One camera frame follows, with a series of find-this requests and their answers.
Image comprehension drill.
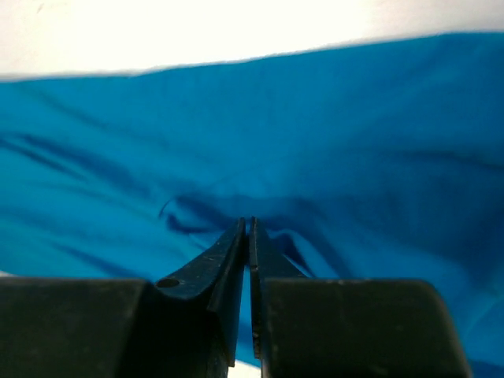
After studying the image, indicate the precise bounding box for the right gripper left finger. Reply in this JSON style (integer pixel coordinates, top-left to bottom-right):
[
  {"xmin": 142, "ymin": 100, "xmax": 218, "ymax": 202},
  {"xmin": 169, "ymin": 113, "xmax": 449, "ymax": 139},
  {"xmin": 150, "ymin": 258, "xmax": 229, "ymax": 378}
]
[{"xmin": 1, "ymin": 220, "xmax": 246, "ymax": 377}]

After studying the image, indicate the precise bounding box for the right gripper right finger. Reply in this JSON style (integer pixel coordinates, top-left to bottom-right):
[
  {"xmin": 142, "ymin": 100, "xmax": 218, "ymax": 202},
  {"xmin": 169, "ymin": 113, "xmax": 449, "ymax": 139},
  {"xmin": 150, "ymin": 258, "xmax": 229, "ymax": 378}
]
[{"xmin": 248, "ymin": 218, "xmax": 473, "ymax": 377}]

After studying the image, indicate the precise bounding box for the bright blue t-shirt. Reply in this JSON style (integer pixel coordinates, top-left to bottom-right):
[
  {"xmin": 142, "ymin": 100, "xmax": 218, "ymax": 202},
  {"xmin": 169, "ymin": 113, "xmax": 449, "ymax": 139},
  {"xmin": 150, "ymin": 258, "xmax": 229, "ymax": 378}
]
[{"xmin": 1, "ymin": 32, "xmax": 503, "ymax": 377}]

